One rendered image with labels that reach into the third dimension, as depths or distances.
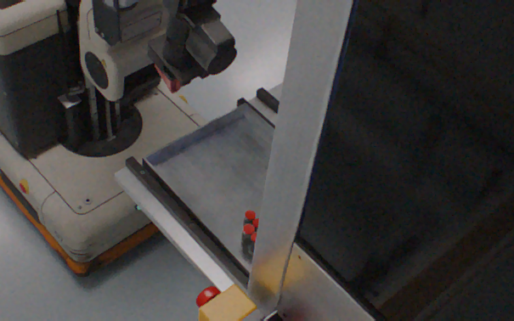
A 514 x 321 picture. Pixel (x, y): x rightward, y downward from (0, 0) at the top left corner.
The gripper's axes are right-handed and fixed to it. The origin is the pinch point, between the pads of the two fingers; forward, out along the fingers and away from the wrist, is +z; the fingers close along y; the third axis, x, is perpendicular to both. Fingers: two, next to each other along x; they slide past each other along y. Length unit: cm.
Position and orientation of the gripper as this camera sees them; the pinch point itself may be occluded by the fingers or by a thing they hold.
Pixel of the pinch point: (174, 88)
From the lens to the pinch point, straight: 124.4
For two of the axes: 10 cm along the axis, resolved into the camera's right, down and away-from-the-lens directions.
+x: 7.5, -4.5, 4.8
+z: -2.0, 5.4, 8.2
